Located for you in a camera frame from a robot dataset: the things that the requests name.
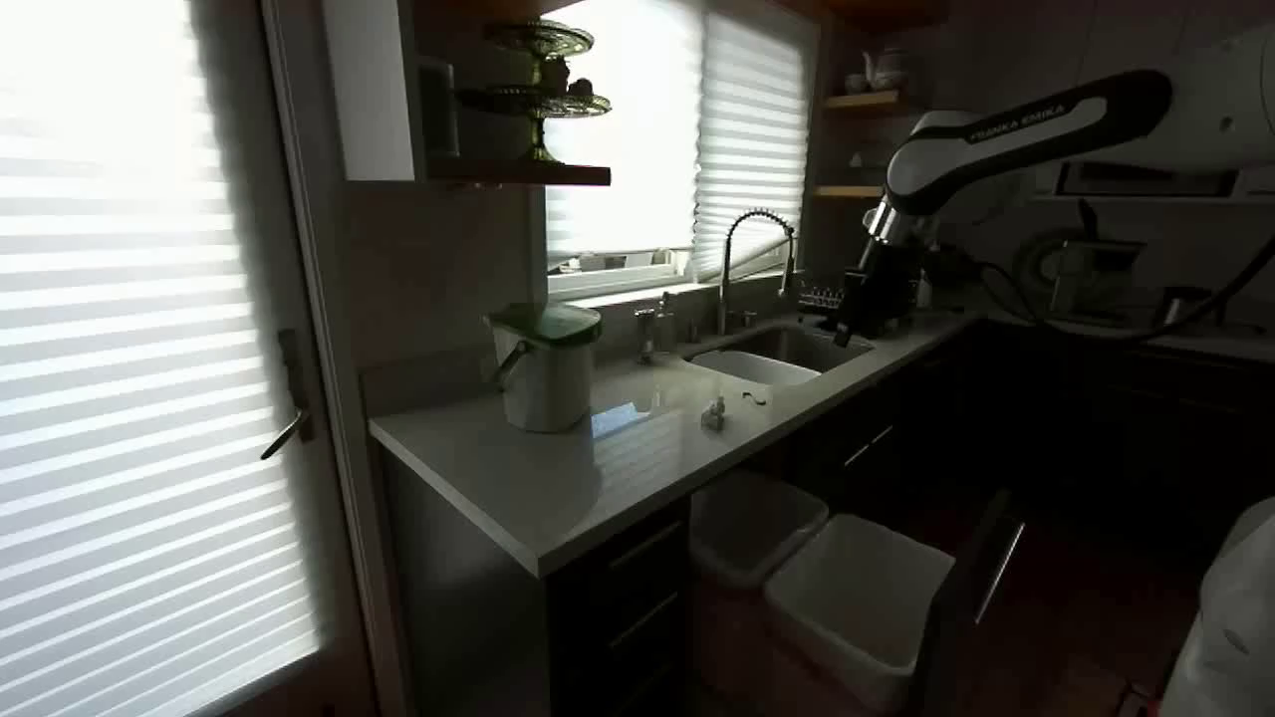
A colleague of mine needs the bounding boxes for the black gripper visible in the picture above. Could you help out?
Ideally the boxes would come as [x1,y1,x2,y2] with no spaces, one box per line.
[839,234,928,333]

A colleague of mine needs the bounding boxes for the white lined trash bin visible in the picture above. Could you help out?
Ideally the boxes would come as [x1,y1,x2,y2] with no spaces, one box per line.
[687,470,834,593]
[762,510,960,713]

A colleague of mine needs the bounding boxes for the steel undermount sink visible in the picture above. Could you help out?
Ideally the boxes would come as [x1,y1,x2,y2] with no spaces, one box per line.
[687,320,877,392]

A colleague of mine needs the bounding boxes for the chrome arched kitchen faucet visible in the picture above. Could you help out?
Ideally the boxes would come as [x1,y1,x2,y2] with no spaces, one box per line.
[716,208,801,333]

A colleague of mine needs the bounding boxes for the dark countertop appliance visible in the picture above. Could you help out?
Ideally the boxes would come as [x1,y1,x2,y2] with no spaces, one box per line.
[1016,226,1148,321]

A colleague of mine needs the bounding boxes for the white slatted window blind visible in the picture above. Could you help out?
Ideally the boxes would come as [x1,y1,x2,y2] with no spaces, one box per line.
[688,8,813,277]

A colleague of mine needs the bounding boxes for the white dishes on shelf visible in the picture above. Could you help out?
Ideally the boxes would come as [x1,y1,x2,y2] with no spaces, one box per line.
[847,49,912,97]

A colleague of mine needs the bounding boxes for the small chrome soap dispenser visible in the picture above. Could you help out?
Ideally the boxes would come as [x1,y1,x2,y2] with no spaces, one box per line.
[634,292,672,369]

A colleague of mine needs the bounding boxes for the white plain window shade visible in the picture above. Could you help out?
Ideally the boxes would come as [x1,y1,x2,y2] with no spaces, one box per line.
[541,0,707,268]

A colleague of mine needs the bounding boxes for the white canister with green lid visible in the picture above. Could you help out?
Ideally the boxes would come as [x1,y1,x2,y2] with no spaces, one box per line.
[487,300,611,433]

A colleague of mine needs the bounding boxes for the large white slatted door blind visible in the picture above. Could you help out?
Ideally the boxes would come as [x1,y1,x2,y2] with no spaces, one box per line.
[0,0,327,717]

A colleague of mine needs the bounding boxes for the dark wooden wall shelf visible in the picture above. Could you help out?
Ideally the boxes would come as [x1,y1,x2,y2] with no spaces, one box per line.
[424,154,618,190]

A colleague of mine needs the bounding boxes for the dark drawer cabinet with handles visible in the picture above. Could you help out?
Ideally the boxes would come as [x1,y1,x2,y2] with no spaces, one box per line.
[547,498,696,717]

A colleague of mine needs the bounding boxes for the white upper wall cabinet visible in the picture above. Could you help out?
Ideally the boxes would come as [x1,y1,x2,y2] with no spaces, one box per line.
[317,0,424,186]

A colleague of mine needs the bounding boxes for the dark door lever handle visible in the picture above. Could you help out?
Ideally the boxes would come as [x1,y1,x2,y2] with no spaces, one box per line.
[256,326,317,465]

